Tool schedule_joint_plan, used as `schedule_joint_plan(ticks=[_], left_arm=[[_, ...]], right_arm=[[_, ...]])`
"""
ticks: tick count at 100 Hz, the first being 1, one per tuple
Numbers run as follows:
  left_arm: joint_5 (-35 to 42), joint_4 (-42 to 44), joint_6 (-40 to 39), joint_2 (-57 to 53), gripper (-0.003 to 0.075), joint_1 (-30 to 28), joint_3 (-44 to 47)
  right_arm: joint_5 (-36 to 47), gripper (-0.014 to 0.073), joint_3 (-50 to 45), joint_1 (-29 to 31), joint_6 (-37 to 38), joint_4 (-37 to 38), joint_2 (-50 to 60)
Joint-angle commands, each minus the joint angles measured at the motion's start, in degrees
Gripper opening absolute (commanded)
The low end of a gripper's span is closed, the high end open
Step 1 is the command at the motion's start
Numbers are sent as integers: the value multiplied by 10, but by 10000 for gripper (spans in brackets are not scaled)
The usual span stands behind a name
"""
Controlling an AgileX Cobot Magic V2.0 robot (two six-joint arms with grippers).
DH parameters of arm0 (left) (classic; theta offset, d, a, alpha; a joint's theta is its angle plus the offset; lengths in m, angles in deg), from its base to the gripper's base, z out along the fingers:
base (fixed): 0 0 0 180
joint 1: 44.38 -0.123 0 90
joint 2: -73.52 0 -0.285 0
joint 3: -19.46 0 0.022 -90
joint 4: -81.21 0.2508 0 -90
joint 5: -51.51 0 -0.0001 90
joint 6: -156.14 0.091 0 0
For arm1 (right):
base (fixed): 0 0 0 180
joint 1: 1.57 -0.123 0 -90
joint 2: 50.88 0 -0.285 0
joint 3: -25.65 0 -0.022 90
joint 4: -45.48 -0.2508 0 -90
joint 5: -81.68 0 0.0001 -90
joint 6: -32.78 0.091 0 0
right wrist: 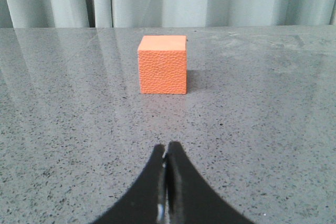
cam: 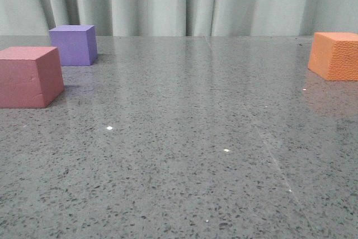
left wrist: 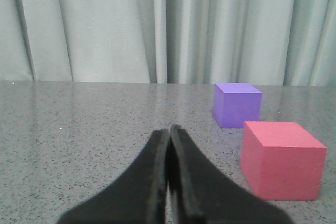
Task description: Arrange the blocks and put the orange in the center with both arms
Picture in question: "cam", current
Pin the orange foam cube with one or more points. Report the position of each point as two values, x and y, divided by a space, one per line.
333 56

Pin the pink foam cube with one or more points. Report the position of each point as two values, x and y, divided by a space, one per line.
31 76

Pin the purple foam cube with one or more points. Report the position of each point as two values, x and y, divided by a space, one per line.
76 43

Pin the grey-green curtain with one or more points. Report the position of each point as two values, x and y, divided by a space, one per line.
181 17

